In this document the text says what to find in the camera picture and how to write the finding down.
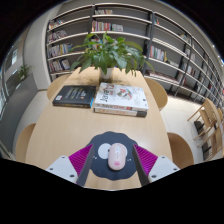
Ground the grey bookshelf unit with books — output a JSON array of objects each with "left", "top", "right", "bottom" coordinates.
[{"left": 45, "top": 2, "right": 224, "bottom": 104}]

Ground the black cartoon-eyed mouse pad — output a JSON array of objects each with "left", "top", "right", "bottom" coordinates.
[{"left": 85, "top": 130, "right": 143, "bottom": 182}]

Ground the black hardcover book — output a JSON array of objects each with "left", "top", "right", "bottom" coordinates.
[{"left": 52, "top": 84, "right": 98, "bottom": 109}]

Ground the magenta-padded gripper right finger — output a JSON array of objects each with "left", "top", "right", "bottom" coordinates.
[{"left": 131, "top": 143, "right": 181, "bottom": 187}]

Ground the pale pink computer mouse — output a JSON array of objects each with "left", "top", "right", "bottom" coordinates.
[{"left": 107, "top": 142, "right": 128, "bottom": 171}]

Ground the small green plant on ledge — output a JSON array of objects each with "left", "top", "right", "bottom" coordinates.
[{"left": 16, "top": 64, "right": 33, "bottom": 81}]

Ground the green potted plant, white pot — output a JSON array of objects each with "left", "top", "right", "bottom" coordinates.
[{"left": 69, "top": 31, "right": 155, "bottom": 81}]

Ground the white-covered book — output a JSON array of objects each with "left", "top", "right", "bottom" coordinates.
[{"left": 94, "top": 82, "right": 150, "bottom": 112}]

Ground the red-spined book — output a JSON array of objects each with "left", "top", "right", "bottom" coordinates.
[{"left": 93, "top": 105, "right": 148, "bottom": 118}]

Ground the wooden frame chair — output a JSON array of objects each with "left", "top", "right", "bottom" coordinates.
[
  {"left": 199, "top": 108, "right": 224, "bottom": 162},
  {"left": 186, "top": 98, "right": 221, "bottom": 141}
]

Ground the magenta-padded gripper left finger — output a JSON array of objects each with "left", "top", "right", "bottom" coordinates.
[{"left": 45, "top": 143, "right": 96, "bottom": 187}]

